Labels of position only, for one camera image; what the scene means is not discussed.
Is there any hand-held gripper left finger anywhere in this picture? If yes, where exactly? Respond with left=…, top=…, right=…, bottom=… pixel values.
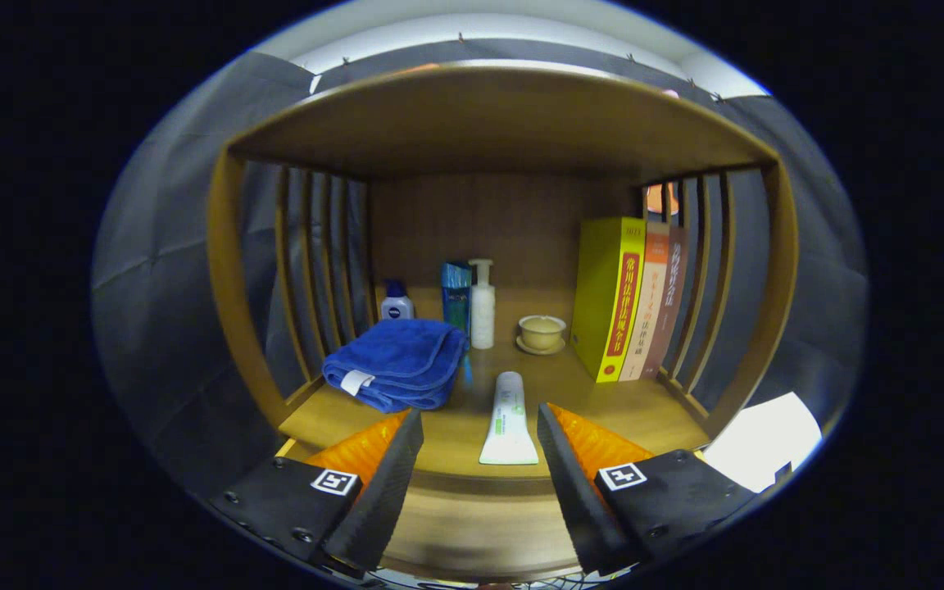
left=210, top=408, right=424, bottom=574

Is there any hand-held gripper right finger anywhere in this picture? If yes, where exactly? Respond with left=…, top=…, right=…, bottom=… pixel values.
left=537, top=402, right=760, bottom=576

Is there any white tube with green label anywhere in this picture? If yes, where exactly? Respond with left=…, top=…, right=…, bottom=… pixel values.
left=479, top=371, right=539, bottom=466

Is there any wooden countertop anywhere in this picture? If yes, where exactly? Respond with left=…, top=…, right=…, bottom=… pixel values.
left=278, top=340, right=712, bottom=492

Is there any wooden cabinet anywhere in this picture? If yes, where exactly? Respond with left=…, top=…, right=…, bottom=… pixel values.
left=206, top=61, right=801, bottom=584

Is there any folded blue towel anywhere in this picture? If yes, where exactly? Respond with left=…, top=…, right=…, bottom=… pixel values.
left=322, top=319, right=467, bottom=413

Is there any beige lidded teacup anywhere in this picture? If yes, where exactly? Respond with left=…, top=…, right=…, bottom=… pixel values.
left=519, top=315, right=567, bottom=351

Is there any small white blue-capped bottle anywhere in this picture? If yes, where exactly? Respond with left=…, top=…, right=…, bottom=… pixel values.
left=379, top=279, right=415, bottom=321

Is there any white side table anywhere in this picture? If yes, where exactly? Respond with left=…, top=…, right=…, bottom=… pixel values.
left=701, top=392, right=824, bottom=494

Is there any orange and white book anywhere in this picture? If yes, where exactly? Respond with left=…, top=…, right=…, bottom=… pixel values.
left=619, top=221, right=671, bottom=382

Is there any thick yellow book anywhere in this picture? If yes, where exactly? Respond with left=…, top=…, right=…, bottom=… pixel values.
left=570, top=216, right=647, bottom=384

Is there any white pump bottle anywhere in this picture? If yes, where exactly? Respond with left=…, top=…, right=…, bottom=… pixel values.
left=469, top=259, right=497, bottom=351

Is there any teal blue bottle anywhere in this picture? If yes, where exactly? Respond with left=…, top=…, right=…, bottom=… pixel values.
left=440, top=261, right=473, bottom=345

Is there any brown book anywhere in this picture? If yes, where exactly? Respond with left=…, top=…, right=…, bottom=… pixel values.
left=642, top=227, right=688, bottom=379

